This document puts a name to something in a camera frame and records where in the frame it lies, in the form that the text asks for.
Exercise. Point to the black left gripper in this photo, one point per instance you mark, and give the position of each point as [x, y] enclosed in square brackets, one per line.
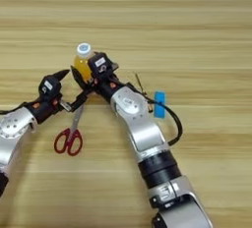
[46, 107]

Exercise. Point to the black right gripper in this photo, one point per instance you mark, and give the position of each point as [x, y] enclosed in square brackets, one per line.
[105, 86]

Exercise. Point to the orange juice bottle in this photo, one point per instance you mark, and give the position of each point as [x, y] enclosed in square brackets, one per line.
[82, 65]

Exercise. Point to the blue rectangular eraser block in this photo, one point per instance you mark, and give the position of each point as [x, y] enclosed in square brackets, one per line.
[159, 105]

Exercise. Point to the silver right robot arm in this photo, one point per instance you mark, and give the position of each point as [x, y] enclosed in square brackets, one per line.
[147, 137]

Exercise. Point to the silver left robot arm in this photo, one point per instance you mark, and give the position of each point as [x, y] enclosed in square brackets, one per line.
[13, 133]

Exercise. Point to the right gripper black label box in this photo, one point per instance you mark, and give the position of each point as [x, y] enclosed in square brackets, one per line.
[100, 64]

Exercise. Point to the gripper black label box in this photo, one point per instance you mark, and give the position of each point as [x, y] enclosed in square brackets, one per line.
[50, 87]
[100, 64]

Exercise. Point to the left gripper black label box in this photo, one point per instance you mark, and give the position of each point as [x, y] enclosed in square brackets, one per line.
[50, 87]

